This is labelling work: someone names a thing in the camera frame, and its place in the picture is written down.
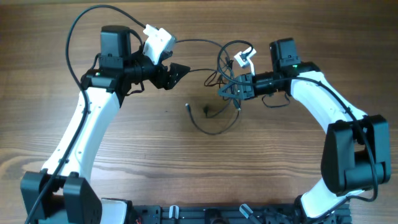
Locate black cable bundle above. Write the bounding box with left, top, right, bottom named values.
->
left=175, top=39, right=243, bottom=136

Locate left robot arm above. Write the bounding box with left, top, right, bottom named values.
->
left=21, top=26, right=189, bottom=223

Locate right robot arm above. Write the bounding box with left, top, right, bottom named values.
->
left=218, top=38, right=391, bottom=223

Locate right camera cable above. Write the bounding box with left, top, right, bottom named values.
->
left=216, top=39, right=379, bottom=218

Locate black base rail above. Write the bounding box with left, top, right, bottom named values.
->
left=127, top=203, right=352, bottom=224

